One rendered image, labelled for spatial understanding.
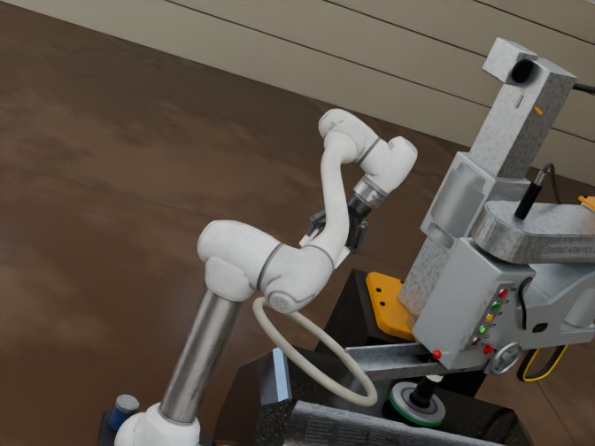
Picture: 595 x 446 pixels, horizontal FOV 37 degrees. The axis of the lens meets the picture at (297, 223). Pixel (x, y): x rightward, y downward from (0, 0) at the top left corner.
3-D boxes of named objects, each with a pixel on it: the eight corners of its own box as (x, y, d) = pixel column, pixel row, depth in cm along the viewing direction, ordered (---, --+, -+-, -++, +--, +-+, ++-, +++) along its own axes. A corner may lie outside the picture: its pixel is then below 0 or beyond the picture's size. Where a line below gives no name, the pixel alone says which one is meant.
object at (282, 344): (313, 325, 312) (319, 319, 312) (397, 421, 280) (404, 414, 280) (225, 285, 276) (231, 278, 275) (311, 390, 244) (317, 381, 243)
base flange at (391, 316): (364, 275, 440) (367, 267, 438) (452, 303, 451) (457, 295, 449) (378, 332, 396) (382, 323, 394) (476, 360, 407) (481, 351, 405)
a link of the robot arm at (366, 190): (393, 198, 257) (380, 214, 257) (379, 186, 264) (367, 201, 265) (372, 183, 252) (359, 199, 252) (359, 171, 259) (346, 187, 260)
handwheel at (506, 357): (493, 357, 330) (512, 326, 324) (512, 375, 324) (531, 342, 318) (467, 361, 321) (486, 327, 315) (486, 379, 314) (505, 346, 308)
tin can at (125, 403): (124, 414, 398) (132, 392, 393) (135, 429, 392) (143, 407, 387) (104, 419, 391) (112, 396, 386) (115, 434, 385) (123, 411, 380)
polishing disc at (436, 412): (439, 431, 322) (441, 428, 321) (386, 403, 325) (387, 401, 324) (447, 402, 341) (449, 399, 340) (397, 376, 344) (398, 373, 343)
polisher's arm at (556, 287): (543, 334, 380) (599, 237, 360) (583, 368, 365) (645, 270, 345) (426, 345, 333) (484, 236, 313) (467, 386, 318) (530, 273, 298)
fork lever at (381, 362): (463, 342, 346) (469, 332, 344) (497, 375, 334) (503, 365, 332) (333, 352, 301) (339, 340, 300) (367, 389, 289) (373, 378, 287)
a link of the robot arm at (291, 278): (339, 254, 218) (291, 229, 221) (305, 298, 205) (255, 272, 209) (328, 289, 227) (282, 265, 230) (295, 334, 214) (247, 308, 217)
